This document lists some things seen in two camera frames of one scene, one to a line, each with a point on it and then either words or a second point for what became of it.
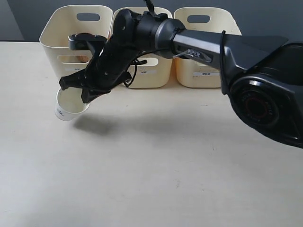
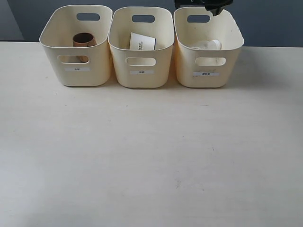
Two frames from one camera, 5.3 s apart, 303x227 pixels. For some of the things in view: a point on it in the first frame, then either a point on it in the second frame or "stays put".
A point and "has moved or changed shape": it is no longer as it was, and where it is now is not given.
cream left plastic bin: x=64 y=21 stays put
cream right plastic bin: x=191 y=73 stays put
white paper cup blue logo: x=69 y=104 has moved or changed shape
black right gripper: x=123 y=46 -> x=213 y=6
